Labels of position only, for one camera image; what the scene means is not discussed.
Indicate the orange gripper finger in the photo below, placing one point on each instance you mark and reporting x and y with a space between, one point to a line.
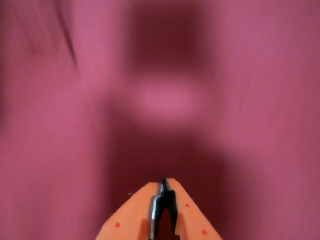
130 217
190 215

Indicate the magenta fabric cloth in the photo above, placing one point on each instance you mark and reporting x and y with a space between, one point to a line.
160 100

